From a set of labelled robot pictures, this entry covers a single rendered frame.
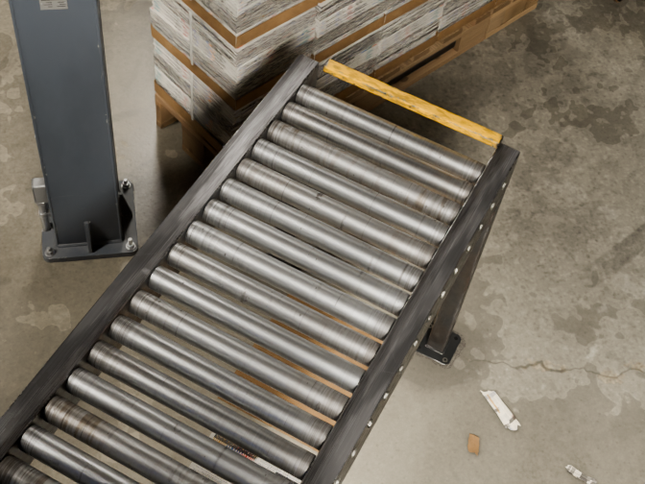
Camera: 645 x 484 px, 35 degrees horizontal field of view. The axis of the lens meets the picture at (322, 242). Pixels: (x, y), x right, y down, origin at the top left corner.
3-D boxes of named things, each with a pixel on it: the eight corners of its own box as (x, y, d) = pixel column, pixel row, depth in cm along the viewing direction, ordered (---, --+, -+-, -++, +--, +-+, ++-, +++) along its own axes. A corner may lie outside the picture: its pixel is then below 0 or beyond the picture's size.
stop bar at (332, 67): (328, 62, 231) (329, 57, 230) (503, 140, 222) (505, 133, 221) (322, 71, 230) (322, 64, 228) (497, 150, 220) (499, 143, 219)
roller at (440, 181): (280, 100, 222) (274, 121, 224) (476, 190, 212) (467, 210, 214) (289, 97, 226) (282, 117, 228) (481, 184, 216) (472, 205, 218)
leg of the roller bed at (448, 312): (432, 330, 286) (486, 177, 231) (450, 340, 285) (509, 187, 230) (423, 346, 283) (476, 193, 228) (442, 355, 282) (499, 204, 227)
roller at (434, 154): (298, 97, 232) (302, 78, 229) (485, 182, 222) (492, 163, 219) (288, 105, 228) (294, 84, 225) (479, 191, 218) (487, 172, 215)
